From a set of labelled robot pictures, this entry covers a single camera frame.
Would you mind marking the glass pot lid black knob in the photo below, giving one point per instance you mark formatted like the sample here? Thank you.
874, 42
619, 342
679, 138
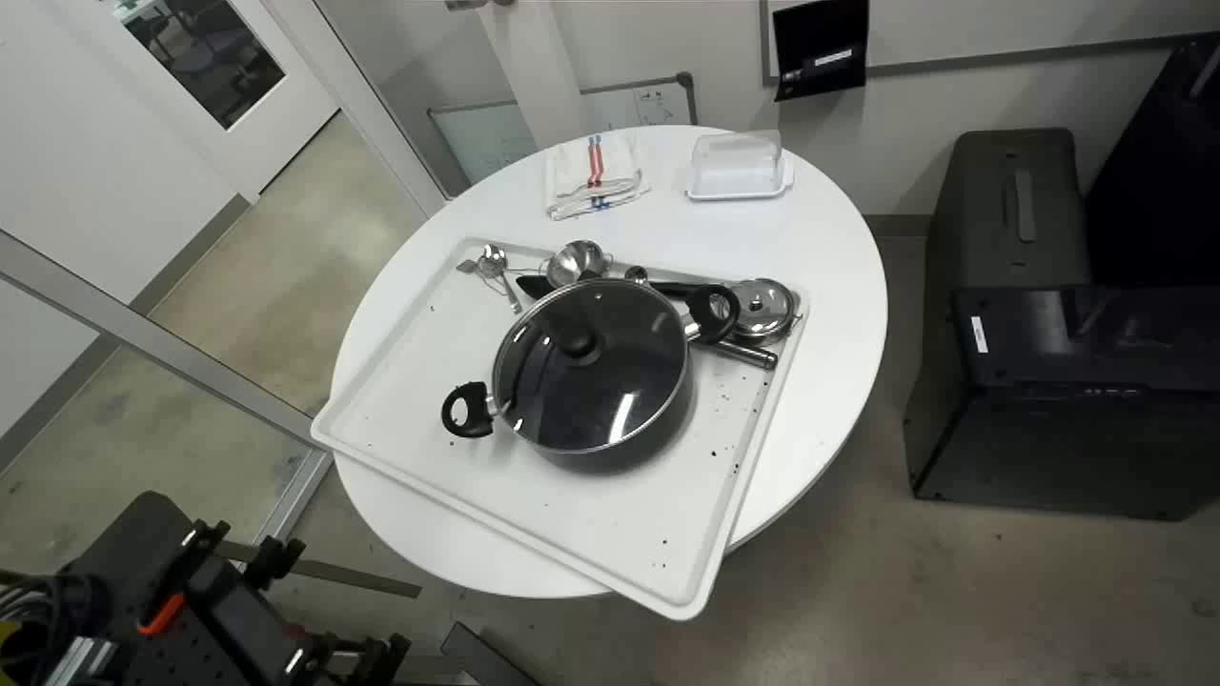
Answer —
597, 384

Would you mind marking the small steel measuring cup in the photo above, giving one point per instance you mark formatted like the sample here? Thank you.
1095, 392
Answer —
582, 260

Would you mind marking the steel measuring spoon set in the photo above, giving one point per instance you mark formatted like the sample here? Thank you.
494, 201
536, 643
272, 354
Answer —
488, 263

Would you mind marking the large steel measuring cup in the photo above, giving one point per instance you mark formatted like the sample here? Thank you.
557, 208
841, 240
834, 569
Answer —
764, 311

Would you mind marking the folded white towel red stripe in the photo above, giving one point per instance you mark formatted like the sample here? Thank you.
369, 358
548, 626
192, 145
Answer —
597, 173

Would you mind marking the white plastic tray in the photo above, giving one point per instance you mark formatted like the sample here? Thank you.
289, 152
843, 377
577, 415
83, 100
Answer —
557, 536

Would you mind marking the clear plastic container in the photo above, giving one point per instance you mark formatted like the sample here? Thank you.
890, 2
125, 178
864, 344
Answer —
736, 165

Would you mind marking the black marker holder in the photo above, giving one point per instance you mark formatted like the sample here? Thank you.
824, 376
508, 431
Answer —
820, 48

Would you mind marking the black cabinet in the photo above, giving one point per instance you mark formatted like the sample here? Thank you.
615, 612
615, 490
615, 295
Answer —
1055, 384

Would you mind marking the white door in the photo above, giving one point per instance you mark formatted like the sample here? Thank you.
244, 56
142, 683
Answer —
167, 76

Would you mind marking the black robot stand with clamps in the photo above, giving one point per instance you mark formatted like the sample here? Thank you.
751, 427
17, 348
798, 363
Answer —
154, 597

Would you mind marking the wall whiteboard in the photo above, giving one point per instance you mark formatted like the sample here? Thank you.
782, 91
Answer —
1014, 24

